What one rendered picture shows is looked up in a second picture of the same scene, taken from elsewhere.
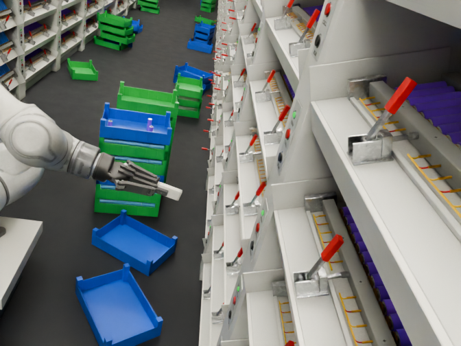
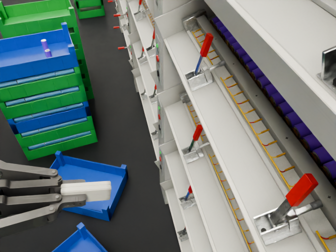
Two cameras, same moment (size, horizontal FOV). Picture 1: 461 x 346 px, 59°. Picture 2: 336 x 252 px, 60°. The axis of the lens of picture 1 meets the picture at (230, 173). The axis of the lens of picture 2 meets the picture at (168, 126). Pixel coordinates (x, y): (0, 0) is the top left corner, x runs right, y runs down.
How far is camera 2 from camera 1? 0.74 m
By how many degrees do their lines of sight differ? 16
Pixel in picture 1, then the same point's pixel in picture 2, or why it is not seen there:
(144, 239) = (92, 175)
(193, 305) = (168, 240)
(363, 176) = not seen: outside the picture
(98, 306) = not seen: outside the picture
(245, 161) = (200, 86)
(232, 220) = (199, 172)
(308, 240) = not seen: outside the picture
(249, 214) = (276, 239)
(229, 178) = (169, 98)
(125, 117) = (15, 46)
